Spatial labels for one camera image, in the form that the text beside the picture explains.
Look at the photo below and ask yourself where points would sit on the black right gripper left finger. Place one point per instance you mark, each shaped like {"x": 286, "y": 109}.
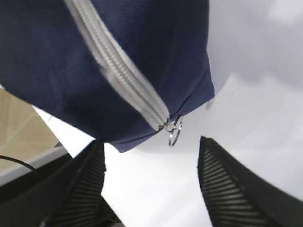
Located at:
{"x": 71, "y": 197}

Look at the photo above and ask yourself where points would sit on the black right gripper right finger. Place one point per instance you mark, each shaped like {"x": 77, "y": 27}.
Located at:
{"x": 236, "y": 197}

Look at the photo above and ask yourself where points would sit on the navy blue lunch bag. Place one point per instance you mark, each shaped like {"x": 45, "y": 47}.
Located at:
{"x": 119, "y": 70}

